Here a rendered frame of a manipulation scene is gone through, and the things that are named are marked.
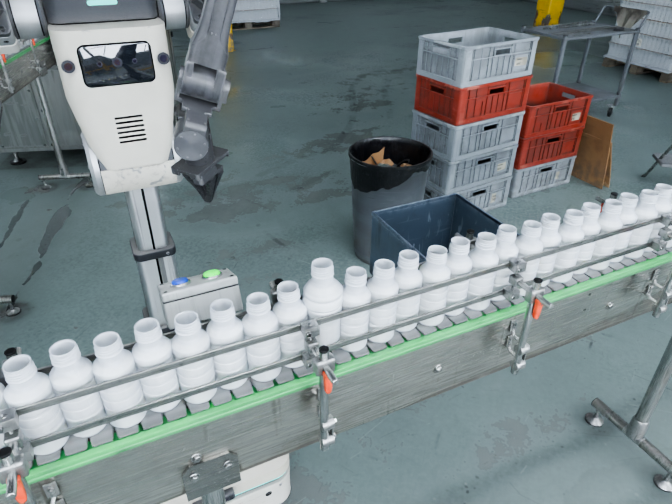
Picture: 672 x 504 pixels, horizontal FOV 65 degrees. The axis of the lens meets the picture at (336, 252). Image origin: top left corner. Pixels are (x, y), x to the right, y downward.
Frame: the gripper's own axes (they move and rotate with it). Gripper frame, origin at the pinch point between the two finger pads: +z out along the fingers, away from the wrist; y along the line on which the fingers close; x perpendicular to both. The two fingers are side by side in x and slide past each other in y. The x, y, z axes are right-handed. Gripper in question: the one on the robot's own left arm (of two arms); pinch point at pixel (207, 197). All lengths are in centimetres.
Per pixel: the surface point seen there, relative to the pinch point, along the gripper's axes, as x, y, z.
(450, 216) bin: -36, 72, 43
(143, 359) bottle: -13.3, -35.8, 3.2
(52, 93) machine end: 292, 180, 106
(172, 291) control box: -6.0, -20.5, 5.6
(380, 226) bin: -21, 47, 34
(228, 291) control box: -13.1, -14.0, 8.5
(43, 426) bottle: -5, -49, 8
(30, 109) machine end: 307, 168, 117
